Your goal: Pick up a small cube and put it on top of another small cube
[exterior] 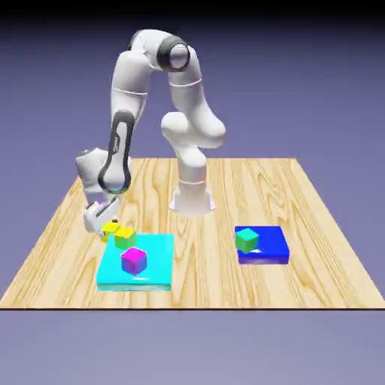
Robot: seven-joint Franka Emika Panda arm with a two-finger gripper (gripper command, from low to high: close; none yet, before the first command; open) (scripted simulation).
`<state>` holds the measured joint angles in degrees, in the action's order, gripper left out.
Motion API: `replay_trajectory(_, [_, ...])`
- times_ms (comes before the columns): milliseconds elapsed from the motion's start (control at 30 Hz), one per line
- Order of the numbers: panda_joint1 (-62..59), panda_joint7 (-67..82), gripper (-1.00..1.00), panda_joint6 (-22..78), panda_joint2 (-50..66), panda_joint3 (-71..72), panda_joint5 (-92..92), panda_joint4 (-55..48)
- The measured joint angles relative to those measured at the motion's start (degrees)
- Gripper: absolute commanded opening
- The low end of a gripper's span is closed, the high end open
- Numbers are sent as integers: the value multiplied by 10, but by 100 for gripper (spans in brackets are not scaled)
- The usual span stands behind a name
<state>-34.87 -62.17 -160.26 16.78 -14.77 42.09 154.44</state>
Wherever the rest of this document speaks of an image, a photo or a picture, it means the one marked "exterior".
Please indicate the small yellow cube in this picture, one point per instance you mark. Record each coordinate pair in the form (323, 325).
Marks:
(125, 237)
(110, 227)

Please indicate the small green cube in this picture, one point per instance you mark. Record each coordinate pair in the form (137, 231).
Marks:
(246, 240)

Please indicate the small magenta cube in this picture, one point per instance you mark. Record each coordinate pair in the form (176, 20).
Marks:
(134, 261)

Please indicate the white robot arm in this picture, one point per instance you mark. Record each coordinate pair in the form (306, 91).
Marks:
(186, 102)

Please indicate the large cyan box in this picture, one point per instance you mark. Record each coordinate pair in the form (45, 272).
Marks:
(156, 261)

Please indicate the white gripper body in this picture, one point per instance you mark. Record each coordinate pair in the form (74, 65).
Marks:
(97, 214)

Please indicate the large blue box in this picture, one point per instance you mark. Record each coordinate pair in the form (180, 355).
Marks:
(272, 245)

